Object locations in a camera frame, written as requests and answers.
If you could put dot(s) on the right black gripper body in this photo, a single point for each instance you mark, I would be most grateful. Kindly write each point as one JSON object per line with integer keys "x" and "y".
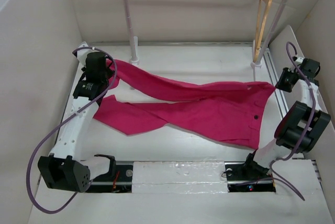
{"x": 283, "y": 83}

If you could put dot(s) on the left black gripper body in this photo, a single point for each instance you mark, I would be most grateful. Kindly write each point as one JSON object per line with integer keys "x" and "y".
{"x": 109, "y": 74}

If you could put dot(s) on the pink trousers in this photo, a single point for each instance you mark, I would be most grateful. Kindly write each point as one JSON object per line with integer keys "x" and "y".
{"x": 229, "y": 112}

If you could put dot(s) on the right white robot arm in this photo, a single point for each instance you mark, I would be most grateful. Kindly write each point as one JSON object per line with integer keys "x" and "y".
{"x": 301, "y": 127}

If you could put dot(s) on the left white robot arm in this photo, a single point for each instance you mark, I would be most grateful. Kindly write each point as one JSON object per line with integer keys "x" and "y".
{"x": 63, "y": 168}

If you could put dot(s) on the wooden clothes hanger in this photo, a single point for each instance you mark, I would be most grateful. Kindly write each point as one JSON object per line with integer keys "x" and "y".
{"x": 263, "y": 12}

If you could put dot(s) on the white foam block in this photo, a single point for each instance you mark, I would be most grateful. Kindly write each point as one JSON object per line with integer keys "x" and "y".
{"x": 195, "y": 177}

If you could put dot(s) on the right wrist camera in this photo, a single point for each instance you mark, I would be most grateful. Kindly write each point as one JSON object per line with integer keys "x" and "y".
{"x": 298, "y": 60}

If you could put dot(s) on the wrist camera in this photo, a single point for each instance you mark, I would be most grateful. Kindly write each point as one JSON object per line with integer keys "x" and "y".
{"x": 298, "y": 60}
{"x": 82, "y": 53}

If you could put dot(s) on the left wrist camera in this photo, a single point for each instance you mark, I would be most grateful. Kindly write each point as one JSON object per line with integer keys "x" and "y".
{"x": 82, "y": 53}

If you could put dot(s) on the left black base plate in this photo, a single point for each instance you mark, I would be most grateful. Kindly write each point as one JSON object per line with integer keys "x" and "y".
{"x": 120, "y": 182}

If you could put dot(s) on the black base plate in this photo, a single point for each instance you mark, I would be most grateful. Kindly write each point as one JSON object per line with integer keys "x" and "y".
{"x": 120, "y": 182}
{"x": 245, "y": 178}

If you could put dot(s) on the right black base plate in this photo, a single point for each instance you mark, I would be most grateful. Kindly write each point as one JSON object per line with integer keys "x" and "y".
{"x": 245, "y": 178}

